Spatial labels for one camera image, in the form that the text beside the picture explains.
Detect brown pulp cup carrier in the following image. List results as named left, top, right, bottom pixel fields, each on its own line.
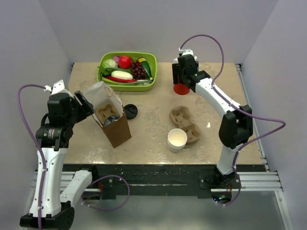
left=169, top=105, right=201, bottom=145
left=95, top=103, right=120, bottom=126

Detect brown paper takeout bag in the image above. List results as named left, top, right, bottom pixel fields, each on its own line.
left=83, top=81, right=131, bottom=148

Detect black coffee cup lid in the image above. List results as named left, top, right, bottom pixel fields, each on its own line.
left=124, top=104, right=138, bottom=120
left=104, top=115, right=120, bottom=126

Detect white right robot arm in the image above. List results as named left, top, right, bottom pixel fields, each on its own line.
left=172, top=54, right=253, bottom=188

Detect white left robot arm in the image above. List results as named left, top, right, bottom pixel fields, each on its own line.
left=20, top=91, right=99, bottom=230

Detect red straw holder cup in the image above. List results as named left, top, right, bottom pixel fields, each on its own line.
left=173, top=83, right=190, bottom=95

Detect red toy chili pepper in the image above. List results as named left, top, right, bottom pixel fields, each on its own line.
left=105, top=76, right=136, bottom=83

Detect green toy cucumber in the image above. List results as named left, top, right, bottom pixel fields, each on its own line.
left=141, top=60, right=152, bottom=78

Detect white toy radish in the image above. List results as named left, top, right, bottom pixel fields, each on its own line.
left=111, top=70, right=133, bottom=80

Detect purple toy grapes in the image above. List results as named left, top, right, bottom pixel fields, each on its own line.
left=130, top=60, right=147, bottom=80

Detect green toy cabbage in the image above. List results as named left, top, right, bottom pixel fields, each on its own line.
left=102, top=58, right=118, bottom=69

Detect green plastic produce bin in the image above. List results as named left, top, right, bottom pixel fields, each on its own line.
left=97, top=52, right=157, bottom=92

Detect purple toy onion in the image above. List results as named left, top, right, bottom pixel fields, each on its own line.
left=113, top=56, right=120, bottom=62

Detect red toy apple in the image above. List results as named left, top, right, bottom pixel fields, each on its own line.
left=118, top=56, right=132, bottom=69

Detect stack of white paper cups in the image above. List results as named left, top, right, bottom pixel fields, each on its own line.
left=167, top=128, right=188, bottom=152

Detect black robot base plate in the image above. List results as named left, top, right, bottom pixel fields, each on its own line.
left=61, top=162, right=267, bottom=201

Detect aluminium frame rail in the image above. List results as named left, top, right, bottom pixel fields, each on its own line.
left=235, top=64, right=294, bottom=230

